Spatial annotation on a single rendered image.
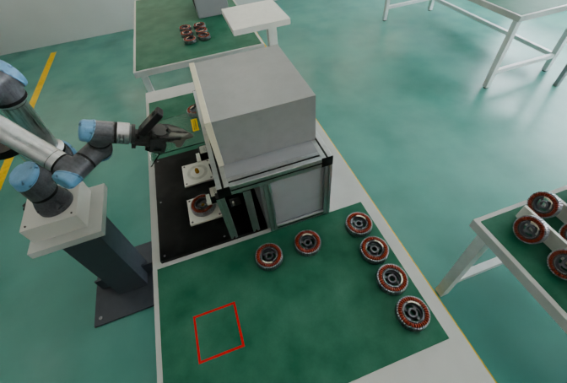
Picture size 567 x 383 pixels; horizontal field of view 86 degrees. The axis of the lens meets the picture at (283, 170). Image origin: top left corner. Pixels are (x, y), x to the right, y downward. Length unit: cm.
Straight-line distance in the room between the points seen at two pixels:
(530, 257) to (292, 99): 111
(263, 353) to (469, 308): 138
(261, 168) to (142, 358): 143
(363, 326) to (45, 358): 187
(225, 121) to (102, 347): 166
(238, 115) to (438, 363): 103
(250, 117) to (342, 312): 77
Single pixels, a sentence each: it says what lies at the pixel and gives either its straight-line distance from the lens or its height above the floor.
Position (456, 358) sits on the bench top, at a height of 75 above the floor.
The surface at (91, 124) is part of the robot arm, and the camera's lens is 118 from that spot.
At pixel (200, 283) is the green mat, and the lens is 133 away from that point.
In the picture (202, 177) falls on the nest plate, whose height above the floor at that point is 78.
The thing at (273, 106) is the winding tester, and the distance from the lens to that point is 104.
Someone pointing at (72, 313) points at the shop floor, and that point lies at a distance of 250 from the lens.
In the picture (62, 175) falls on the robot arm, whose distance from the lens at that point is 121.
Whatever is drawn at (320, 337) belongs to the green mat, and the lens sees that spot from 120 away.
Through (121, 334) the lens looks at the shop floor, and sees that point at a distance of 227.
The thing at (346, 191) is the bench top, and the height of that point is 75.
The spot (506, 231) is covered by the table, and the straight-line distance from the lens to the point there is 159.
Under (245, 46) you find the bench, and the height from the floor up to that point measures 75.
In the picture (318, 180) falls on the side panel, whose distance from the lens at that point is 122.
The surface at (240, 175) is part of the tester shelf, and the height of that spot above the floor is 112.
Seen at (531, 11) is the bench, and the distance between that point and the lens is 369.
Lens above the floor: 192
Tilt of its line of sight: 47 degrees down
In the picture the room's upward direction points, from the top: 6 degrees counter-clockwise
